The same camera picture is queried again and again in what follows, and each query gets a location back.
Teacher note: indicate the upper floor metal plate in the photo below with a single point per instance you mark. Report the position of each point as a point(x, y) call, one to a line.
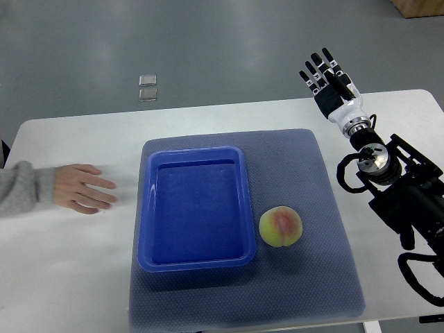
point(147, 80)

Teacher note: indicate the blue grey mesh mat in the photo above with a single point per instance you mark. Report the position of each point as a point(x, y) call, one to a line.
point(312, 280)

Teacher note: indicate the yellow red peach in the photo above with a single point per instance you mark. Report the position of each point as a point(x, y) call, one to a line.
point(280, 226)

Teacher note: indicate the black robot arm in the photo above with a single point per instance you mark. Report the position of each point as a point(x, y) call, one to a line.
point(406, 185)

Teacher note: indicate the person's bare hand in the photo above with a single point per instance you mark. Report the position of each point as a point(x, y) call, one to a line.
point(79, 187)

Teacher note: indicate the blue plastic tray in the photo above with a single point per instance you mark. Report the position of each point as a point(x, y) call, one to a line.
point(196, 211)

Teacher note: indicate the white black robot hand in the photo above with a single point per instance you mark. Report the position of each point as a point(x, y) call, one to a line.
point(335, 94)

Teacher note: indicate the grey sweater forearm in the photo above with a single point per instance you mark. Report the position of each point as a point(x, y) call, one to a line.
point(23, 187)

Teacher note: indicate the black table bracket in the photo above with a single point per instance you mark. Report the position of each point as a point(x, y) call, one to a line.
point(431, 319)

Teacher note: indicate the wooden box corner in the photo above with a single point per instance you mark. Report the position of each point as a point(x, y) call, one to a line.
point(419, 8)

